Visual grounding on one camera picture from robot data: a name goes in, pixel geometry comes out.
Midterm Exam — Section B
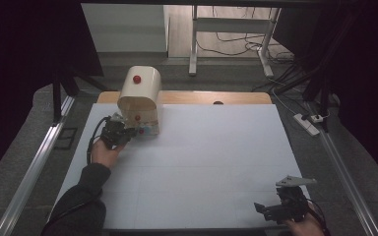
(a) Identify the white power strip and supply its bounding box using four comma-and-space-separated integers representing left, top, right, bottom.
292, 112, 321, 137

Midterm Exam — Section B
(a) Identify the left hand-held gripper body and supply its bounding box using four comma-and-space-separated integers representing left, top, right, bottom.
100, 112, 136, 150

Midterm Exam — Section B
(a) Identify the white floor cable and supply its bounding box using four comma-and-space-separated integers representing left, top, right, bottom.
271, 89, 299, 116

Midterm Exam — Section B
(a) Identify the person's right hand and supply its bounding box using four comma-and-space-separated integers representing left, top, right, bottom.
283, 205, 326, 236

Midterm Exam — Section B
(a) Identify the right hand-held gripper cable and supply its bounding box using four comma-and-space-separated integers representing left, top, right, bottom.
306, 197, 332, 236

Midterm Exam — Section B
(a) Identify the cream drawer cabinet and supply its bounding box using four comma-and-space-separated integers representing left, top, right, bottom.
116, 65, 162, 136

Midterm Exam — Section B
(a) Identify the white desk frame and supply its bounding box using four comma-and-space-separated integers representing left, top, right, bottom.
188, 4, 283, 79

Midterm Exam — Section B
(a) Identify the wooden table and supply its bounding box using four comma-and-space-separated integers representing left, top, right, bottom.
96, 90, 274, 106

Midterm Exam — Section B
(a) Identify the left hand-held gripper cable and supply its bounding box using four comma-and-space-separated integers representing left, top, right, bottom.
86, 116, 112, 165

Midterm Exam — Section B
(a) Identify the black metal stand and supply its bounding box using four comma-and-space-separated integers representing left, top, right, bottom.
52, 73, 63, 126
303, 63, 332, 133

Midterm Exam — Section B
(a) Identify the white table mat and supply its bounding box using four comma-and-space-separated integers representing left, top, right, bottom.
58, 102, 322, 230

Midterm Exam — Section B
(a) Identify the aluminium rail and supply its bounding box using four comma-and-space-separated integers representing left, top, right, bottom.
304, 101, 378, 236
0, 94, 77, 236

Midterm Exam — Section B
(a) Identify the black curtain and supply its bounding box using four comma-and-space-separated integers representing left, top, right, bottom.
0, 0, 104, 186
272, 0, 378, 193

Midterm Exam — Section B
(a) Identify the clear drawer with red knob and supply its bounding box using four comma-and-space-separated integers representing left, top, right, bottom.
134, 122, 160, 136

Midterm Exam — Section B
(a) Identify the white cabinet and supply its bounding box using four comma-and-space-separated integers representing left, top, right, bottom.
81, 3, 170, 54

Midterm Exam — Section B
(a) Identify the black floor cable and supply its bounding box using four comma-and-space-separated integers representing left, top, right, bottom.
195, 6, 293, 65

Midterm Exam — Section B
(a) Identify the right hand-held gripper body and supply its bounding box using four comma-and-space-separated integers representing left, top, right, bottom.
264, 175, 318, 223

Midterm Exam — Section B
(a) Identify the hand-held gripper cable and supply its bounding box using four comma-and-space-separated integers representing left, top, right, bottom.
86, 116, 112, 165
306, 197, 332, 236

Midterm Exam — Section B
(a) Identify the person's left hand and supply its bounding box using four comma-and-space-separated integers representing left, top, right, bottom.
91, 139, 127, 170

